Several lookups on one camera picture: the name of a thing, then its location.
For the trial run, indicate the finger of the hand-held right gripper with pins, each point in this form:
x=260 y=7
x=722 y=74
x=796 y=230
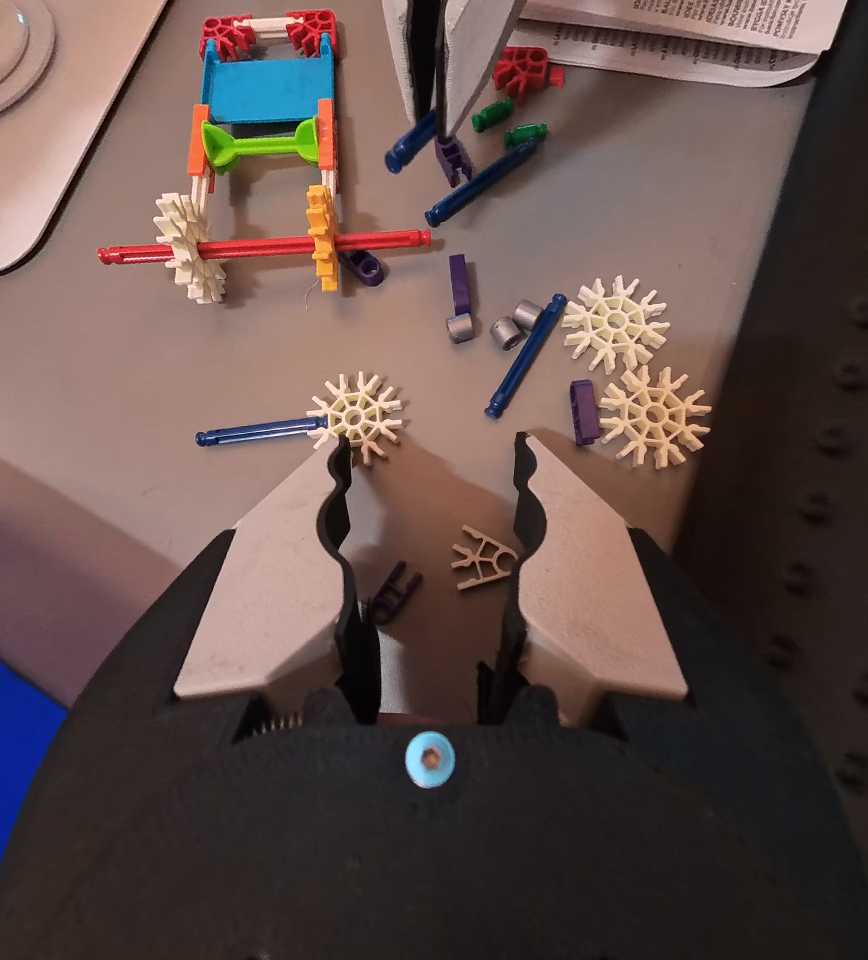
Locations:
x=479 y=37
x=398 y=45

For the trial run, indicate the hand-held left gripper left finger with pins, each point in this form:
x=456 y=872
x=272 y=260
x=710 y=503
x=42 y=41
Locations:
x=261 y=600

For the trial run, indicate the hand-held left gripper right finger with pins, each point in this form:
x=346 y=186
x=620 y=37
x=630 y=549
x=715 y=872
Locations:
x=599 y=600

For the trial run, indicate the short green toy rod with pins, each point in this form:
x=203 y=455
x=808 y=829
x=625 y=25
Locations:
x=525 y=135
x=492 y=114

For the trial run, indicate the grey fan connector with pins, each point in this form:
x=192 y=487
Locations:
x=483 y=559

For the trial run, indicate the purple clip connector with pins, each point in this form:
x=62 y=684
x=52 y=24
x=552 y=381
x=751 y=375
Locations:
x=393 y=592
x=453 y=159
x=460 y=285
x=582 y=412
x=365 y=268

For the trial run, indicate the colourful toy construction model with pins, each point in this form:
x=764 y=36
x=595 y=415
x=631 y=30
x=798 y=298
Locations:
x=265 y=90

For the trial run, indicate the instruction leaflet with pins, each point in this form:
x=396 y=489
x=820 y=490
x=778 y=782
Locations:
x=666 y=37

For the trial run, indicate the white snowflake connector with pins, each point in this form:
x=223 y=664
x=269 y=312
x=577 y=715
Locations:
x=357 y=412
x=614 y=324
x=655 y=418

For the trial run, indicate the long red toy rod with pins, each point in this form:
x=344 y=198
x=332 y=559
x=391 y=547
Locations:
x=261 y=246

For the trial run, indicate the red fan connector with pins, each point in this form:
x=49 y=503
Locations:
x=524 y=71

